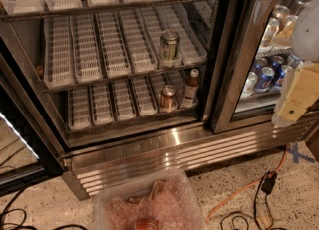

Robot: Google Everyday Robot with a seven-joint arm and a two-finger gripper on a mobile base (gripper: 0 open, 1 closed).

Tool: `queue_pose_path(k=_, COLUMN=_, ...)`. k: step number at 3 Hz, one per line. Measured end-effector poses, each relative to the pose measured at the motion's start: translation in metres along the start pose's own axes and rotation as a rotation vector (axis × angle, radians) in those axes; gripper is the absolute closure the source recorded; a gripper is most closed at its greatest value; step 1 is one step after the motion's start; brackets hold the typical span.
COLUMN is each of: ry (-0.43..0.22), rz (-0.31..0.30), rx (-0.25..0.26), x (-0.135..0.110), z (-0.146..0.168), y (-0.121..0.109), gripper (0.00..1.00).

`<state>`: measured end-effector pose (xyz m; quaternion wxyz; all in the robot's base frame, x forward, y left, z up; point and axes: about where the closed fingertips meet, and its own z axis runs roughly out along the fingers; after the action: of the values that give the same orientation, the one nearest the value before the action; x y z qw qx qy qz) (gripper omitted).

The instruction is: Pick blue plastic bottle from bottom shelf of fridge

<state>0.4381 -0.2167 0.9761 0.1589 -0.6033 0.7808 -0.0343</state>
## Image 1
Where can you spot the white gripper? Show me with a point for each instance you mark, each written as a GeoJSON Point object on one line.
{"type": "Point", "coordinates": [308, 38]}

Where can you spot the brown bottle white cap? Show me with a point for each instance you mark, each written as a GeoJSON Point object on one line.
{"type": "Point", "coordinates": [191, 86]}

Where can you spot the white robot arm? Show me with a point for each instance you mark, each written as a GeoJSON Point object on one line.
{"type": "Point", "coordinates": [305, 37]}

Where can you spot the glass fridge door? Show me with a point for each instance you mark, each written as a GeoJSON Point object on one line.
{"type": "Point", "coordinates": [263, 30]}

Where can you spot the steel fridge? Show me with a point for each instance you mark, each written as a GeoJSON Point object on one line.
{"type": "Point", "coordinates": [80, 84]}

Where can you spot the blue pepsi can rear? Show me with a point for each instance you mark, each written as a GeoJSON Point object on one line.
{"type": "Point", "coordinates": [276, 63]}

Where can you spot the blue pepsi can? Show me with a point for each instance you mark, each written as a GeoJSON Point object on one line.
{"type": "Point", "coordinates": [276, 63]}
{"type": "Point", "coordinates": [264, 79]}

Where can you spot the silver diet can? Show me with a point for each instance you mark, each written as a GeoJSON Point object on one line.
{"type": "Point", "coordinates": [249, 85]}

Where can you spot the black power adapter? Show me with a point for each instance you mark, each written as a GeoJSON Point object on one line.
{"type": "Point", "coordinates": [269, 182]}

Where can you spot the brown soda can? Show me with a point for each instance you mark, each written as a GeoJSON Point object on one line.
{"type": "Point", "coordinates": [167, 95]}

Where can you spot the clear plastic bin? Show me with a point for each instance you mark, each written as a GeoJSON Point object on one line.
{"type": "Point", "coordinates": [165, 197]}

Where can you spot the red cola can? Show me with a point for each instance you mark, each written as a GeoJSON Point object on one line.
{"type": "Point", "coordinates": [146, 224]}

